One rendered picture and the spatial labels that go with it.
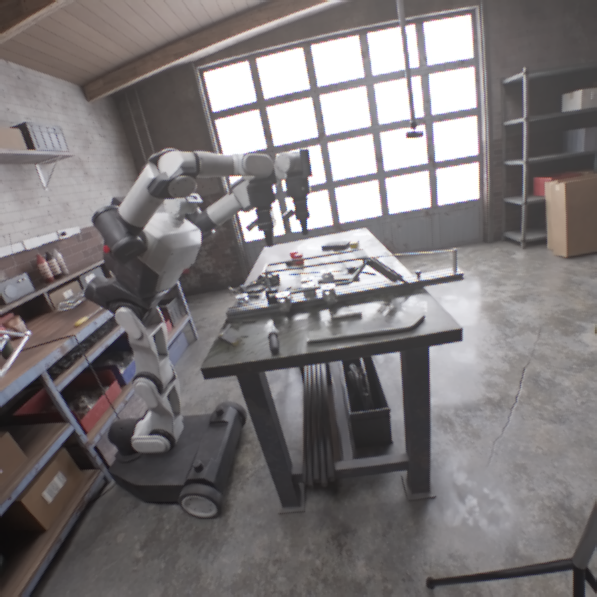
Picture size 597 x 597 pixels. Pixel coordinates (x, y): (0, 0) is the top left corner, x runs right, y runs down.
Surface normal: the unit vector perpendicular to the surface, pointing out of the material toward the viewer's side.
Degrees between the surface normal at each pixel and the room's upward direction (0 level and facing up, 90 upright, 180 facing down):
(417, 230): 90
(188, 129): 90
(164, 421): 90
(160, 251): 106
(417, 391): 90
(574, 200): 82
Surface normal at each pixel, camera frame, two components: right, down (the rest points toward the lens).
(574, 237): -0.06, 0.22
